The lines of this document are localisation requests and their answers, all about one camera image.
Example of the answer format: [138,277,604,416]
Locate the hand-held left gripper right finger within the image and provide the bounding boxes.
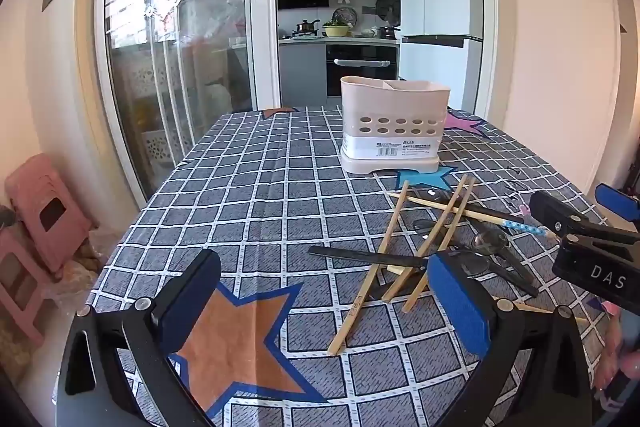
[427,252,594,427]

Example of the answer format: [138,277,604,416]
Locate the dark metal utensils on table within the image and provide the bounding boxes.
[462,205,562,242]

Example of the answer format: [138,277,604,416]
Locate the white plastic utensil holder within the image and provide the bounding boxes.
[340,76,451,176]

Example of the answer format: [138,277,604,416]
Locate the sliding glass door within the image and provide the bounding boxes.
[94,0,282,210]

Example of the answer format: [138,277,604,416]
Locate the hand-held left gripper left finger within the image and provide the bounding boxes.
[56,248,223,427]

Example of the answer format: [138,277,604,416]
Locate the metal spoon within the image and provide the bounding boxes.
[411,219,444,238]
[471,229,541,299]
[409,186,454,202]

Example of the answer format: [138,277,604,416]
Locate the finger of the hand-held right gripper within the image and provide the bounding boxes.
[529,190,640,244]
[595,183,640,222]

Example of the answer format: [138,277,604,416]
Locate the black chopstick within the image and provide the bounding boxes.
[308,245,432,269]

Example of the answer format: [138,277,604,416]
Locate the checked tablecloth with stars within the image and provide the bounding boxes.
[87,104,640,427]

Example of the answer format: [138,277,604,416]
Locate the person's right hand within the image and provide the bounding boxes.
[615,307,640,380]

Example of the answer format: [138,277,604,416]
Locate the grey lower kitchen cabinet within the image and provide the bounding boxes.
[278,38,329,106]

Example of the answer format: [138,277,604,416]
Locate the pink plastic stool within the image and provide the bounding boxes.
[0,231,47,349]
[5,154,94,279]

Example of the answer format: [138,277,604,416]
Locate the black built-in oven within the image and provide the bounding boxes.
[325,44,400,97]

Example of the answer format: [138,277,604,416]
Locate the black fan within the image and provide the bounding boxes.
[374,0,402,26]

